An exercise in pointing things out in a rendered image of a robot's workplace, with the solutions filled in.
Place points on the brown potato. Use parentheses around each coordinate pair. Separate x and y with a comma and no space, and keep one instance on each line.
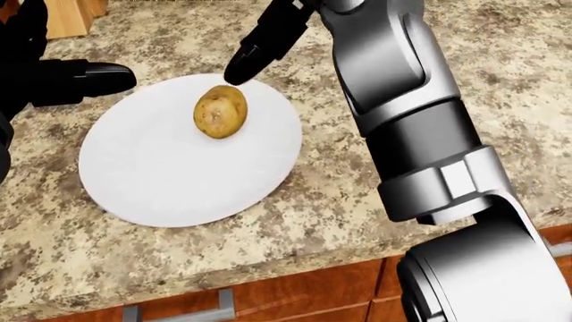
(220,112)

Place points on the wooden knife block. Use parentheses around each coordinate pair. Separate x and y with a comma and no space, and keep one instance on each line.
(73,15)

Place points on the white round plate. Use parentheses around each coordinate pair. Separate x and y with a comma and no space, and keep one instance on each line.
(187,151)

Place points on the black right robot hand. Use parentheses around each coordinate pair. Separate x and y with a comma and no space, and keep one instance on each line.
(263,43)

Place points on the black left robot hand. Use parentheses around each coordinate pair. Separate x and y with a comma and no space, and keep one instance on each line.
(53,77)

